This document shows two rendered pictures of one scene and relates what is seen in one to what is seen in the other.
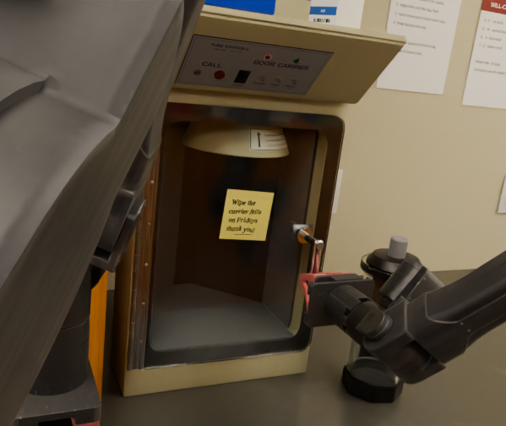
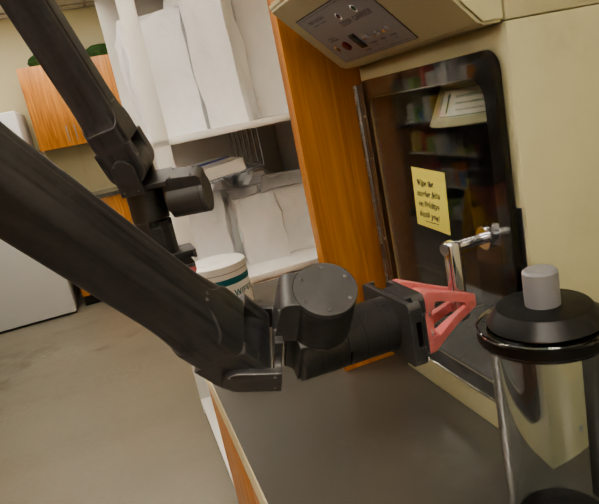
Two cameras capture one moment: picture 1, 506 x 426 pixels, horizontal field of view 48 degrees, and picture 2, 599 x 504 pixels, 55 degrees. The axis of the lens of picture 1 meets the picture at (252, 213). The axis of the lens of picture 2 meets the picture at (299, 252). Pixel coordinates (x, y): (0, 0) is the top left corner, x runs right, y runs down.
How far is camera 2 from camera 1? 1.04 m
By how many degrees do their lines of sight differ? 95
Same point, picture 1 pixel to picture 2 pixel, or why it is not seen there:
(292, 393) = (482, 459)
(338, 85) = (421, 12)
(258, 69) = (353, 30)
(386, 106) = not seen: outside the picture
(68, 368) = not seen: hidden behind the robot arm
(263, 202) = (438, 184)
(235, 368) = (473, 396)
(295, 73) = (372, 19)
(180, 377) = (435, 372)
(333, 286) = (375, 294)
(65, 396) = not seen: hidden behind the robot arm
